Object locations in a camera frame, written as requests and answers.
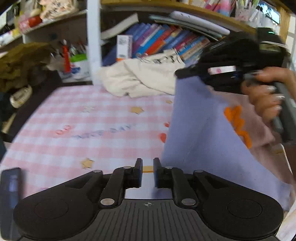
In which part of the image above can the purple and pink sweater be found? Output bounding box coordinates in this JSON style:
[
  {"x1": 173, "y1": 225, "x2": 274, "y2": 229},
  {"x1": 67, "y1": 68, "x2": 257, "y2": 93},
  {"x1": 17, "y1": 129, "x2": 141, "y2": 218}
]
[{"x1": 161, "y1": 77, "x2": 295, "y2": 210}]

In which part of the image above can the cream canvas bag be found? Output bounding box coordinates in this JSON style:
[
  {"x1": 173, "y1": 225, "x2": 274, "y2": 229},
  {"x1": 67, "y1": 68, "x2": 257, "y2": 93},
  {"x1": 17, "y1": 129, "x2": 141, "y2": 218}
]
[{"x1": 98, "y1": 49, "x2": 185, "y2": 98}]

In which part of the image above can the row of colourful books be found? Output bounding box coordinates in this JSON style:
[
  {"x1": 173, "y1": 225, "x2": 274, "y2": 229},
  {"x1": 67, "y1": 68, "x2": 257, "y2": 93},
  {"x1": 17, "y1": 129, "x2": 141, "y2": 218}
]
[{"x1": 102, "y1": 23, "x2": 211, "y2": 66}]

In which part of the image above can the white shelf post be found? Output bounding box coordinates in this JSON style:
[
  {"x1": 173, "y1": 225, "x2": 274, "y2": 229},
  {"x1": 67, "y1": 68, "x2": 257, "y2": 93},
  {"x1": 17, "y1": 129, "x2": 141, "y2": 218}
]
[{"x1": 87, "y1": 0, "x2": 102, "y2": 85}]

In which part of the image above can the white green lidded jar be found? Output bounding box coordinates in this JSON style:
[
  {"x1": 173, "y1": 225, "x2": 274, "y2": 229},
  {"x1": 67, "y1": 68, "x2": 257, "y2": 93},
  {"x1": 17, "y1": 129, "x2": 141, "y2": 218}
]
[{"x1": 70, "y1": 53, "x2": 89, "y2": 80}]

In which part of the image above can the black smartphone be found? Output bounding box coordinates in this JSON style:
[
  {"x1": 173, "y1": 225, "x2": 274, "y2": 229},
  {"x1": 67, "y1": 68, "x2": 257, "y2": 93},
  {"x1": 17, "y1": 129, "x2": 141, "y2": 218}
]
[{"x1": 1, "y1": 168, "x2": 23, "y2": 240}]

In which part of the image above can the pink checked table mat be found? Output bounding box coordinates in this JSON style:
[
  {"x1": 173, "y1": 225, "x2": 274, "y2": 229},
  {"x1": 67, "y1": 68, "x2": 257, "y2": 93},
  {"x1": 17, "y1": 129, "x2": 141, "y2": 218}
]
[{"x1": 1, "y1": 85, "x2": 174, "y2": 196}]

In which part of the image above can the olive green garment pile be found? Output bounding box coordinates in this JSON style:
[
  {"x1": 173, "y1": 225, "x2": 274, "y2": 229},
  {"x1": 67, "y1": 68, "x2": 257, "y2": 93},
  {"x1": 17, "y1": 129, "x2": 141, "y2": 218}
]
[{"x1": 0, "y1": 42, "x2": 53, "y2": 93}]

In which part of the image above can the red bottle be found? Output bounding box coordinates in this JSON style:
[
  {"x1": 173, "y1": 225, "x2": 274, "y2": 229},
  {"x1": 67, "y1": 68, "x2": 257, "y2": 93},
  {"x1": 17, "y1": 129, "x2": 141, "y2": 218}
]
[{"x1": 62, "y1": 40, "x2": 71, "y2": 73}]

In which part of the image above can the person's right hand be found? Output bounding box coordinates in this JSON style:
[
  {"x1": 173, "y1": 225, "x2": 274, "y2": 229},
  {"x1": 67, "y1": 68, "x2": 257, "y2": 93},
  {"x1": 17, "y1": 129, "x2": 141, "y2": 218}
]
[{"x1": 241, "y1": 67, "x2": 295, "y2": 124}]

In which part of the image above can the white flat keyboard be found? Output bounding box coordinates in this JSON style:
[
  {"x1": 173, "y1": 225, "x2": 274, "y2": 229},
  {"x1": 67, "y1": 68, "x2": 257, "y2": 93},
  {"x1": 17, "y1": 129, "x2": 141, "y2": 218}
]
[{"x1": 170, "y1": 11, "x2": 230, "y2": 35}]

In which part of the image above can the white usmile box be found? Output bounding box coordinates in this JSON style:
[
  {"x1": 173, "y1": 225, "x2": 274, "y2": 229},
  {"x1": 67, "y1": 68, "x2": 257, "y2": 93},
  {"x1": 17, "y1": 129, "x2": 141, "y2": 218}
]
[{"x1": 116, "y1": 35, "x2": 132, "y2": 61}]

